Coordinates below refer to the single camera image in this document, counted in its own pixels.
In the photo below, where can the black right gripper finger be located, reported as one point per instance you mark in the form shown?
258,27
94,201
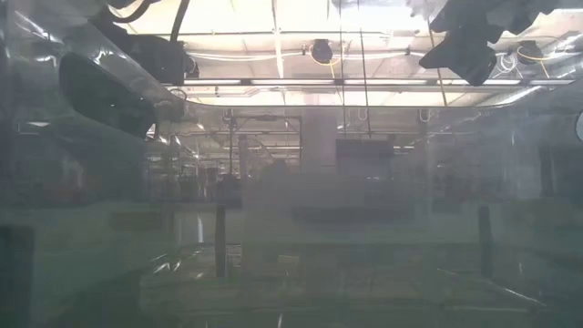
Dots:
464,59

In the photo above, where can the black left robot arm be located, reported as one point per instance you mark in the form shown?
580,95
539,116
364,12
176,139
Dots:
123,4

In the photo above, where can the black round overhead fixture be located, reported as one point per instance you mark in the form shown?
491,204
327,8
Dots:
530,50
321,51

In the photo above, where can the overhead rig light bar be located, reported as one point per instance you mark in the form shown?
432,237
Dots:
291,82

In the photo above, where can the dark translucent plastic bin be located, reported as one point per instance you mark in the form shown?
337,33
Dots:
291,228

